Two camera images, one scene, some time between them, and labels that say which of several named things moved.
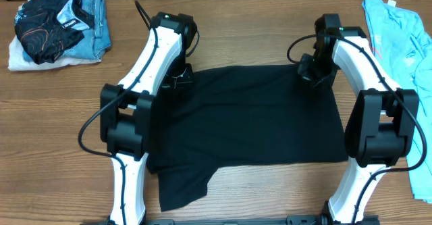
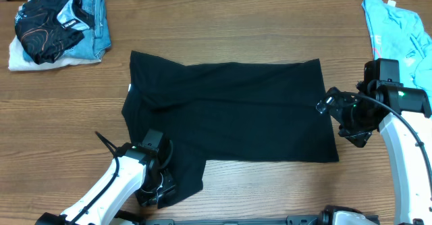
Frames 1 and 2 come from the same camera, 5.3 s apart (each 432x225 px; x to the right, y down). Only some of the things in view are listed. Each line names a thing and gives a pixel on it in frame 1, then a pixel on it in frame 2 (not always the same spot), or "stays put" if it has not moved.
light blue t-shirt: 402,46 stays put
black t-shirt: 223,115 stays put
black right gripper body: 318,71 -> 358,121
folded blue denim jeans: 96,40 stays put
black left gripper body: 178,74 -> 158,188
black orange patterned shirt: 40,31 stays put
